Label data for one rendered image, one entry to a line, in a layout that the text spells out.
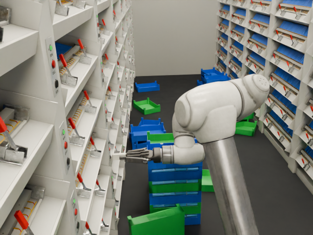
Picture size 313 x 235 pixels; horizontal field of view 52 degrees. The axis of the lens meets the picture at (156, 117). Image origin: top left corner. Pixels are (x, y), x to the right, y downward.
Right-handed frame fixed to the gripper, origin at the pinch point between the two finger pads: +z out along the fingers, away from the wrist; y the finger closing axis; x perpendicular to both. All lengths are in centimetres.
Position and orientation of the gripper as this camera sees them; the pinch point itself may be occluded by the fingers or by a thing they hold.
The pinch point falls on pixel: (119, 156)
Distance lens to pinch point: 158.7
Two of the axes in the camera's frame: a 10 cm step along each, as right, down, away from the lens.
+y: -0.3, -3.8, 9.2
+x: -0.3, -9.2, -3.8
